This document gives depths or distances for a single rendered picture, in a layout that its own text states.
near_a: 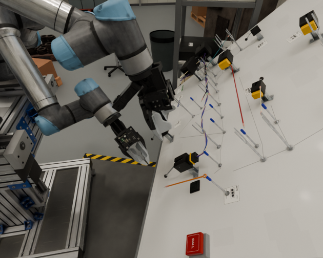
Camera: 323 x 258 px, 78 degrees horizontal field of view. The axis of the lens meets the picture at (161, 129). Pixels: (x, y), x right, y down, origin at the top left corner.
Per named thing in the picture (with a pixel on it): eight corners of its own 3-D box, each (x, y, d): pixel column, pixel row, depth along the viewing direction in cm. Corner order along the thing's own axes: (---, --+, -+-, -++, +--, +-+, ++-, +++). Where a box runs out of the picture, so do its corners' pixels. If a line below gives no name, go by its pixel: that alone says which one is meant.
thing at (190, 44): (176, 60, 146) (177, 51, 142) (180, 43, 172) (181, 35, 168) (222, 63, 142) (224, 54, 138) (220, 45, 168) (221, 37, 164)
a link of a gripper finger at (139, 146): (150, 166, 69) (133, 145, 68) (147, 164, 75) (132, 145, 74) (157, 160, 69) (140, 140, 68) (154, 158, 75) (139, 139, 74)
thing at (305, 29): (317, 26, 65) (313, 20, 64) (317, 29, 64) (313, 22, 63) (304, 33, 68) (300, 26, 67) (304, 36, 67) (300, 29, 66)
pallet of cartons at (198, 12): (233, 26, 579) (237, 7, 546) (202, 28, 568) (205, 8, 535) (216, 15, 676) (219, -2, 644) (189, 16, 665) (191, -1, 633)
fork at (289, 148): (295, 149, 51) (266, 115, 46) (287, 152, 52) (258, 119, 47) (292, 144, 52) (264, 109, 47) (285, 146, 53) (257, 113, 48)
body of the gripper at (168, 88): (173, 111, 52) (156, 70, 45) (143, 117, 55) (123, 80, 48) (176, 95, 58) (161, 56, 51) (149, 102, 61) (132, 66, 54)
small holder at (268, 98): (275, 84, 72) (264, 69, 69) (273, 101, 67) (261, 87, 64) (262, 88, 75) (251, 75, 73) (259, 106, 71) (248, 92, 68)
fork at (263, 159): (267, 160, 55) (238, 130, 49) (261, 163, 56) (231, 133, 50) (265, 155, 56) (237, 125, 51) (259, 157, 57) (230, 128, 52)
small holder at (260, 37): (248, 45, 106) (242, 36, 103) (263, 34, 101) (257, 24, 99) (250, 48, 102) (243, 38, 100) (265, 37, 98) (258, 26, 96)
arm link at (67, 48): (76, 59, 54) (113, 43, 53) (68, 79, 46) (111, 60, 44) (56, 30, 49) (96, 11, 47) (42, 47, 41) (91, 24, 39)
